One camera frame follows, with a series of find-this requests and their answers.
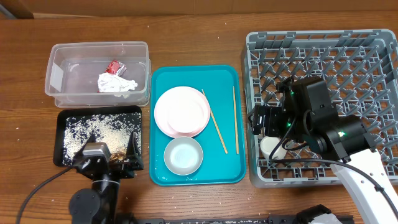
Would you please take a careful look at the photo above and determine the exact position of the teal serving tray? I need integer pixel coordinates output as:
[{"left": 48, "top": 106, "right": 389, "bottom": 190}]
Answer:
[{"left": 149, "top": 65, "right": 246, "bottom": 186}]

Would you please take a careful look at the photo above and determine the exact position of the white napkin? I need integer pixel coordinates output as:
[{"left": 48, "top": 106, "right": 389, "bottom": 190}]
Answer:
[{"left": 97, "top": 73, "right": 138, "bottom": 93}]

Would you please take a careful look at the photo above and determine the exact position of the black plastic tray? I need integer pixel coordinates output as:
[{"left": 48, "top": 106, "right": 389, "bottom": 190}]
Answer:
[{"left": 53, "top": 106, "right": 142, "bottom": 167}]

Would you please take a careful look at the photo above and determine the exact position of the grey dishwasher rack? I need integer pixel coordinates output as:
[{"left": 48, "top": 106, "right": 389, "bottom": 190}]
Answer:
[{"left": 242, "top": 29, "right": 397, "bottom": 184}]

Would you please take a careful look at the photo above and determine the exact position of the white round plate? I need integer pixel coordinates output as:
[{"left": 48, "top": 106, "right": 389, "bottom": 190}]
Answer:
[{"left": 154, "top": 86, "right": 210, "bottom": 138}]

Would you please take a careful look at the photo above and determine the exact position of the wooden chopstick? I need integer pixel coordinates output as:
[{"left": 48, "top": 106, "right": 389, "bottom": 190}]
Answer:
[
  {"left": 233, "top": 86, "right": 239, "bottom": 154},
  {"left": 201, "top": 89, "right": 228, "bottom": 154}
]

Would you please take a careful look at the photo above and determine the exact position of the grey white bowl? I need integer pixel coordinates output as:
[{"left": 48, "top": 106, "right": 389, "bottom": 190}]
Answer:
[{"left": 164, "top": 137, "right": 204, "bottom": 175}]

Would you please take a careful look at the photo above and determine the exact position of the clear plastic bin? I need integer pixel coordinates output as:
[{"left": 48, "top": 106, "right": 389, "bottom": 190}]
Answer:
[{"left": 44, "top": 41, "right": 151, "bottom": 108}]

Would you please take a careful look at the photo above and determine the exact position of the pink small bowl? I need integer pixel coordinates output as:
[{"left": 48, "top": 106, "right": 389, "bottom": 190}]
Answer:
[{"left": 167, "top": 99, "right": 210, "bottom": 136}]

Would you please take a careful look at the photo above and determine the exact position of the white cup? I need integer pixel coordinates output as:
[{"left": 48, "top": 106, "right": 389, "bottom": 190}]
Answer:
[{"left": 260, "top": 136, "right": 287, "bottom": 160}]

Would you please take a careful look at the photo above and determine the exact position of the brown food scrap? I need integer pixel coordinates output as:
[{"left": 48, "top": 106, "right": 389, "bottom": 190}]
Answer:
[{"left": 109, "top": 152, "right": 126, "bottom": 162}]

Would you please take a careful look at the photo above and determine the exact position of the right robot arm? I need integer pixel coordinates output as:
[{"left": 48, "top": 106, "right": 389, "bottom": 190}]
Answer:
[{"left": 248, "top": 77, "right": 397, "bottom": 223}]

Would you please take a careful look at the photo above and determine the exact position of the red snack wrapper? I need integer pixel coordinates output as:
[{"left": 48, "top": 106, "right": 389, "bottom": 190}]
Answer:
[{"left": 105, "top": 60, "right": 127, "bottom": 77}]

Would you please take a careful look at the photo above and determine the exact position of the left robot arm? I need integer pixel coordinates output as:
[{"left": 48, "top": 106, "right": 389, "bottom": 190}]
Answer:
[{"left": 69, "top": 133, "right": 144, "bottom": 223}]

